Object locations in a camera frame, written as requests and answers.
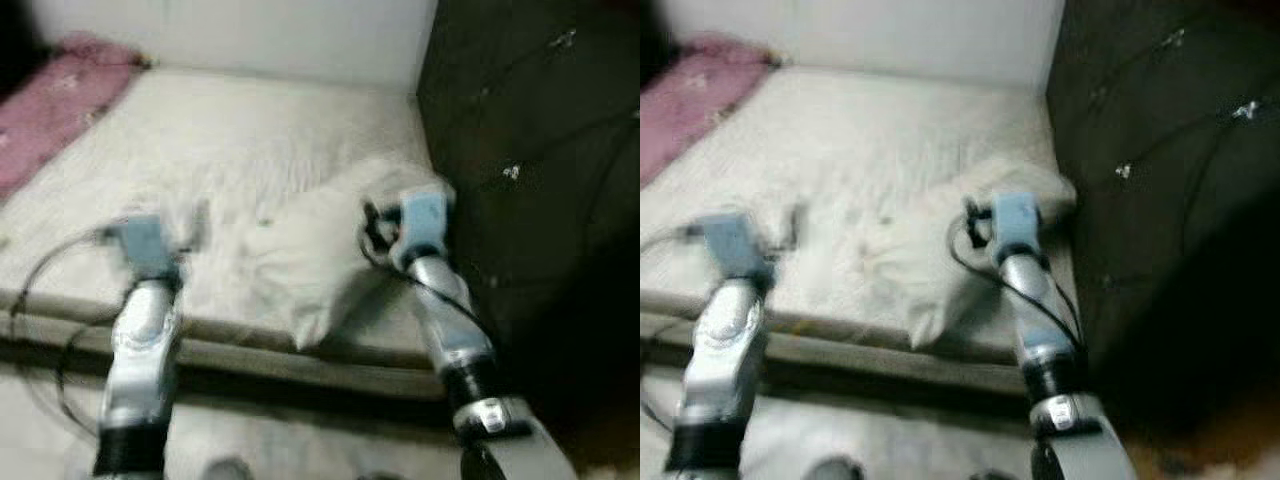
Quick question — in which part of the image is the white pillow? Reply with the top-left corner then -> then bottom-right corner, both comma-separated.
870,155 -> 1081,351
240,155 -> 456,351

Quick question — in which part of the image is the white quilted mattress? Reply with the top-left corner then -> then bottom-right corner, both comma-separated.
0,65 -> 446,401
640,65 -> 1081,396

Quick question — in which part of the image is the purple cartoon print blanket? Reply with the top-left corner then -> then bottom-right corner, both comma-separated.
0,30 -> 146,206
640,32 -> 776,189

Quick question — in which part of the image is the dark tufted headboard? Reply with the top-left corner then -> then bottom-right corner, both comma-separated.
415,0 -> 641,441
1045,0 -> 1280,441

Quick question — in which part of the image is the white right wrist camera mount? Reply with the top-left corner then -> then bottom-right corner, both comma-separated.
990,190 -> 1046,263
398,190 -> 453,263

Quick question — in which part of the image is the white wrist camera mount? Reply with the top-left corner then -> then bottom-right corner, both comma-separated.
398,190 -> 453,263
990,190 -> 1046,263
105,212 -> 186,281
695,210 -> 776,281

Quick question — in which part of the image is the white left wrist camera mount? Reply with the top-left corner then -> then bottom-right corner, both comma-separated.
105,212 -> 186,281
695,210 -> 776,281

